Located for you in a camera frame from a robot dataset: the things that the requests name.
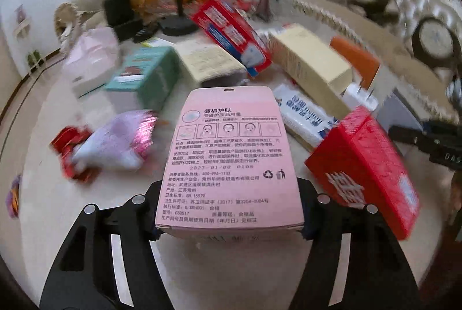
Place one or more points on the teal box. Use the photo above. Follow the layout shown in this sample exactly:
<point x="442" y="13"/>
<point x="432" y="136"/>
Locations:
<point x="144" y="77"/>

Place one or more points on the white and blue tissue pack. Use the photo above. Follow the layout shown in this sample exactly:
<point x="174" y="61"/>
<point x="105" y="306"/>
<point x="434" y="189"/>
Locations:
<point x="303" y="115"/>

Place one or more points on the black box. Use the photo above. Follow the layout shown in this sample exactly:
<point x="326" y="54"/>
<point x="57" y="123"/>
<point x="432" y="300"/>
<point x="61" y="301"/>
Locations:
<point x="121" y="16"/>

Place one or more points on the white plug adapter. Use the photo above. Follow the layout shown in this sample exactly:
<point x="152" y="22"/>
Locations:
<point x="361" y="97"/>

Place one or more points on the pink printed box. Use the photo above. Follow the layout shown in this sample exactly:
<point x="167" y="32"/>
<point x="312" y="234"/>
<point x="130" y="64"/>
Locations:
<point x="227" y="158"/>

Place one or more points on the small wall shelf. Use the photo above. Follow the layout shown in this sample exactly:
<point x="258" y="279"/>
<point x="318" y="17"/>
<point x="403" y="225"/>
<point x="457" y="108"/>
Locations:
<point x="21" y="21"/>

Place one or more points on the small white card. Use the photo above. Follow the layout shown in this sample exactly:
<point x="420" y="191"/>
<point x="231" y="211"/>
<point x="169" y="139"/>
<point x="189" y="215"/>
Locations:
<point x="158" y="42"/>

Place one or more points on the cream box with fine print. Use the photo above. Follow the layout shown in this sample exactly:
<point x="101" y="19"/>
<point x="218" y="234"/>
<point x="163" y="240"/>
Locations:
<point x="207" y="63"/>

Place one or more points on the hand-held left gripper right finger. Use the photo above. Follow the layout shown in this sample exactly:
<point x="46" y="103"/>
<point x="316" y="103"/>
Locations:
<point x="319" y="218"/>

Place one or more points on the orange box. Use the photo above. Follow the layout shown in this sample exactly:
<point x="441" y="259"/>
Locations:
<point x="357" y="59"/>

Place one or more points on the long cream box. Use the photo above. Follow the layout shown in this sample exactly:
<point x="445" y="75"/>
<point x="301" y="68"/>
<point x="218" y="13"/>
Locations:
<point x="310" y="64"/>

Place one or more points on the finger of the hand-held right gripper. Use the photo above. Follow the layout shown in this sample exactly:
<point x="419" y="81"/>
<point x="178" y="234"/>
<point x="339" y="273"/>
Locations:
<point x="408" y="138"/>

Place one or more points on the grey box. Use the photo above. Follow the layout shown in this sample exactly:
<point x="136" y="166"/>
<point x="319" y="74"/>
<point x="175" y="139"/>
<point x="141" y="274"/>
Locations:
<point x="400" y="113"/>

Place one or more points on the pink tissue pack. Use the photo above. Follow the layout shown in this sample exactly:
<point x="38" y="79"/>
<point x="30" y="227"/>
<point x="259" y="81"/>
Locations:
<point x="92" y="59"/>

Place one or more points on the purple and white foil bag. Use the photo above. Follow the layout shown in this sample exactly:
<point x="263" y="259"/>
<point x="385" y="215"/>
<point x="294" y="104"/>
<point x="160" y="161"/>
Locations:
<point x="115" y="140"/>

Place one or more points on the small green potted plant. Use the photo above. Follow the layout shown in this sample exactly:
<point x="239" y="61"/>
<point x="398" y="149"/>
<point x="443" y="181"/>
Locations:
<point x="35" y="59"/>

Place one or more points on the colourful striped object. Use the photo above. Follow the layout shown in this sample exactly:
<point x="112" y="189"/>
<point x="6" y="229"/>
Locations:
<point x="13" y="196"/>

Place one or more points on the red foil wrapper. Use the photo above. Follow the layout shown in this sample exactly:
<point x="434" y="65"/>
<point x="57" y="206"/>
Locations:
<point x="66" y="142"/>

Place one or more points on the red toothpaste box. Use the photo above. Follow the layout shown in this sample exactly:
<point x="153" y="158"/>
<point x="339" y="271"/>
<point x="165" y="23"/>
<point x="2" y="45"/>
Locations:
<point x="227" y="34"/>

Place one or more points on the red box with white print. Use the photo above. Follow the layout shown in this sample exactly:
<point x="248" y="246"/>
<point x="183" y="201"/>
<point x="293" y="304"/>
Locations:
<point x="364" y="165"/>

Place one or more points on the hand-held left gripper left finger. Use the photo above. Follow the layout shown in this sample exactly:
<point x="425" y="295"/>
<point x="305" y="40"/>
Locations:
<point x="142" y="214"/>

